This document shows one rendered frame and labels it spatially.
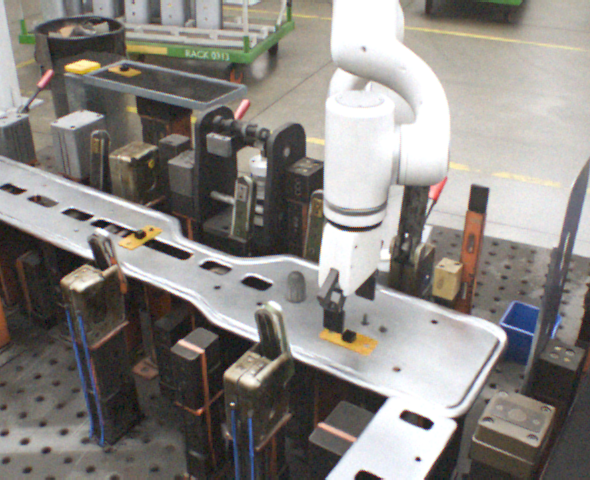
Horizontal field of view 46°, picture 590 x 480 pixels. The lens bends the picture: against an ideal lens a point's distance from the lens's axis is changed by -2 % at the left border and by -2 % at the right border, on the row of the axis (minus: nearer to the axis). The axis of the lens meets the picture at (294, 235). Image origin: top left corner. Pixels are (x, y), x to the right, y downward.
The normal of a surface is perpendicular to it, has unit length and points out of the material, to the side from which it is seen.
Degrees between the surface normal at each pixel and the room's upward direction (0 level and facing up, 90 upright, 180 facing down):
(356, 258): 90
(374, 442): 0
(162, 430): 0
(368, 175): 92
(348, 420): 0
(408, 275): 90
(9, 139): 90
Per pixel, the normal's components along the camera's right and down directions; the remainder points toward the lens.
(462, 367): 0.00, -0.86
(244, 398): -0.54, 0.43
